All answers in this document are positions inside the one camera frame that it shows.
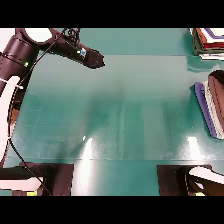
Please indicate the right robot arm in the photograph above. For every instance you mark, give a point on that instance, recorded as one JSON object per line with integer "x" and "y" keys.
{"x": 206, "y": 176}

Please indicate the dark brown garment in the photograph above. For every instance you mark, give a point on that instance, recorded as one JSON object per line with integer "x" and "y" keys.
{"x": 217, "y": 96}

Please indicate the purple garment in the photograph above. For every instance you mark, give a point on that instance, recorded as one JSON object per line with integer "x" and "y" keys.
{"x": 210, "y": 33}
{"x": 203, "y": 106}

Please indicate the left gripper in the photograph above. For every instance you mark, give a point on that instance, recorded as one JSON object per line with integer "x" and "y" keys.
{"x": 94, "y": 59}

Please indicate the red garment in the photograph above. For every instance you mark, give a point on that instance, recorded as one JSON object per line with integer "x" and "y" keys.
{"x": 215, "y": 45}

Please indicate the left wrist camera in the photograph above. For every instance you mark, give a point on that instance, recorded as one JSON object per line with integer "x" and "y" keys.
{"x": 73, "y": 34}

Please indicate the orange-brown garment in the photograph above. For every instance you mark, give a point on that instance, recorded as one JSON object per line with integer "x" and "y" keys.
{"x": 201, "y": 36}

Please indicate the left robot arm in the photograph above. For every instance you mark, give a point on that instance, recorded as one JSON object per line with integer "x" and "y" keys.
{"x": 16, "y": 53}

